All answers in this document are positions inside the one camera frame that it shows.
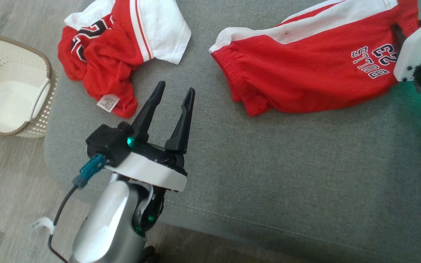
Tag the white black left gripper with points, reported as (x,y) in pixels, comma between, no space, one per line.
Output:
(148,170)

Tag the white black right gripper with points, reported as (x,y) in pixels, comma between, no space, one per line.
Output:
(418,51)

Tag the red white basketball jersey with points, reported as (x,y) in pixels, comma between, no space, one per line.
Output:
(112,62)

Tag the red white basketball shorts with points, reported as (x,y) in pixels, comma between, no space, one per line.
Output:
(298,73)

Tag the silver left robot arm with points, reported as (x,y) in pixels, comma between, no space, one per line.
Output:
(104,226)

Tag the large grey sofa seat cushion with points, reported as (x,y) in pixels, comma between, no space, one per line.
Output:
(269,182)

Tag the cream woven laundry basket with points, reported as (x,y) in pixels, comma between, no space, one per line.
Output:
(9,84)

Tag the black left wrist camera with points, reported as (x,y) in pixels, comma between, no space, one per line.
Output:
(106,144)

